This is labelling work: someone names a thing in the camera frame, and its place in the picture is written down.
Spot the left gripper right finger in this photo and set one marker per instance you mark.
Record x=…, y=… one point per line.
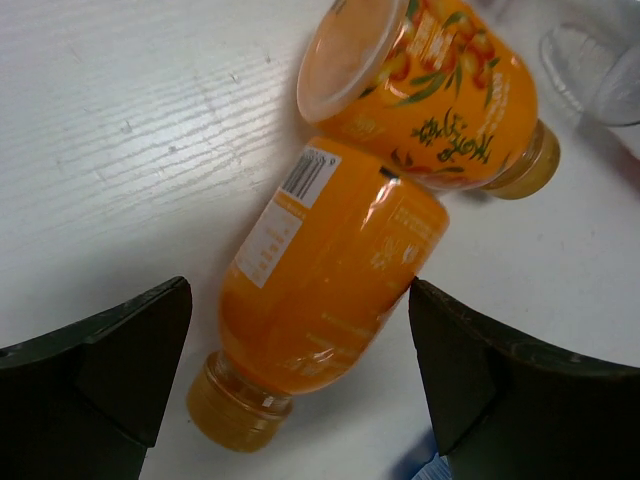
x=506, y=405

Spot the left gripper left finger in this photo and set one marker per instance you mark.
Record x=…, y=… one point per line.
x=87, y=401

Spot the orange juice bottle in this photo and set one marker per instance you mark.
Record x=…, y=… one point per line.
x=313, y=283
x=427, y=86

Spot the blue label bottle centre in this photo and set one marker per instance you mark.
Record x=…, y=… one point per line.
x=423, y=461

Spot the red label water bottle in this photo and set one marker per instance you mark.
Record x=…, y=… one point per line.
x=591, y=54

